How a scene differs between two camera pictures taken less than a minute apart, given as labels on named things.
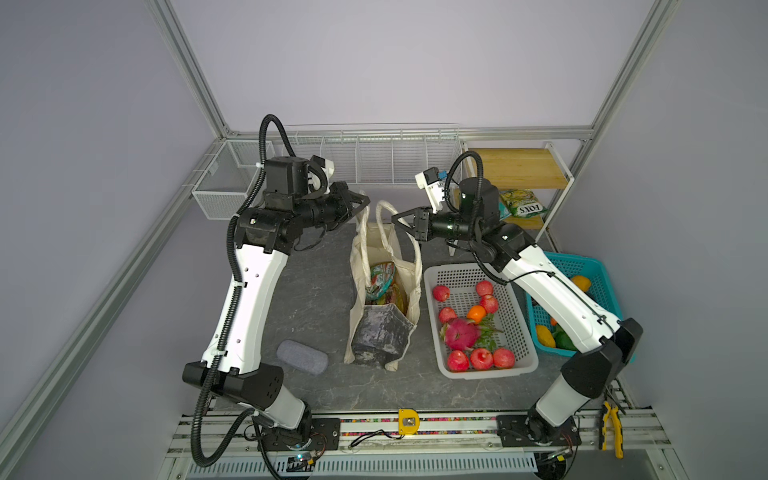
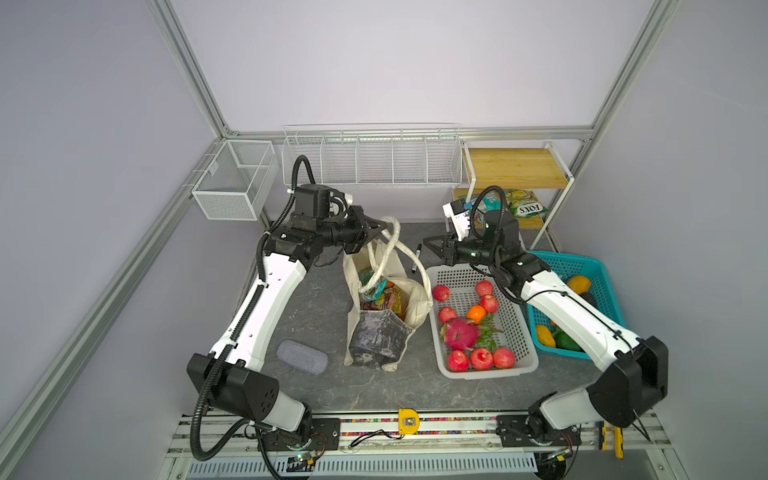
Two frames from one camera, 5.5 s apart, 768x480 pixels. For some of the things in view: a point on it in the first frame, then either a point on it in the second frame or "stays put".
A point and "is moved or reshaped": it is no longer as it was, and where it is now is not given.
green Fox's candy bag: [520, 203] stays put
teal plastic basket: [569, 267] stays put
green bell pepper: [561, 340] stays put
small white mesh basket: [227, 182] stays put
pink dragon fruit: [460, 333] stays put
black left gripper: [344, 196] to [362, 224]
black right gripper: [422, 231] to [451, 249]
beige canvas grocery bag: [389, 239] is moved or reshaped
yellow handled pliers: [612, 414] stays put
